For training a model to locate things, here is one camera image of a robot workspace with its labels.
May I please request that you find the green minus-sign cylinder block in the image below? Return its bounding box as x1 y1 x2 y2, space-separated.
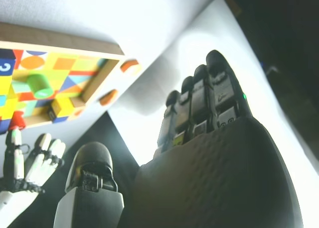
26 73 54 100

